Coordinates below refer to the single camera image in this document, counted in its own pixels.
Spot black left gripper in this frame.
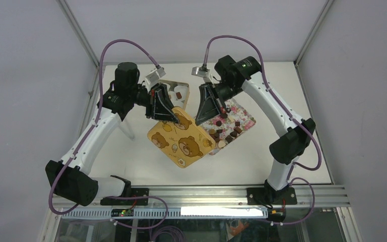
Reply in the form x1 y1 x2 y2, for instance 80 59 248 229
130 83 181 123

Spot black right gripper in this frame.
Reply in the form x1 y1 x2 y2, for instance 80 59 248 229
195 81 243 126

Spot silver tin lid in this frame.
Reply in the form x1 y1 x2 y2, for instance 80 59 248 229
147 106 216 168

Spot silver metal tongs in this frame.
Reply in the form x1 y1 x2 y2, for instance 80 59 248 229
118 119 136 141

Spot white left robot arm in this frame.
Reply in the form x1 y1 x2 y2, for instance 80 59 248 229
45 62 180 206

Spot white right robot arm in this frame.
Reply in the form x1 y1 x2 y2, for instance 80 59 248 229
191 55 316 204

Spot yellow tin box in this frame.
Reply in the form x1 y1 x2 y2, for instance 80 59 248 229
160 80 190 109

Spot white paper cup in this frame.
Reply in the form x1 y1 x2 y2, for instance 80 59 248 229
174 85 189 101

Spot floral rectangular tray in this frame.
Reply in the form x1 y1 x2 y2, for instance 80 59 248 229
201 99 256 155

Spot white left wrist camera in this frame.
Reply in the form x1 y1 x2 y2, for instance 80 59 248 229
144 67 166 90

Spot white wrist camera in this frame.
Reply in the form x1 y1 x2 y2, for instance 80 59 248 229
191 67 212 83
144 67 166 90

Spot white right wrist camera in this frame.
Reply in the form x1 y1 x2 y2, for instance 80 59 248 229
191 67 212 83

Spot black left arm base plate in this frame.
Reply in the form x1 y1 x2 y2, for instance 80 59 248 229
100 188 150 206

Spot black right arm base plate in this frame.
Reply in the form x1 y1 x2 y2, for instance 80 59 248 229
246 187 298 205

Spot white slotted cable duct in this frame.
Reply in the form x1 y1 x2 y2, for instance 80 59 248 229
62 206 268 220

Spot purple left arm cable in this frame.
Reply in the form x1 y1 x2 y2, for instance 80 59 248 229
48 39 169 230

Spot aluminium frame rail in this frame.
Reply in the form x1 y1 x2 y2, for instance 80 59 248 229
49 186 349 208

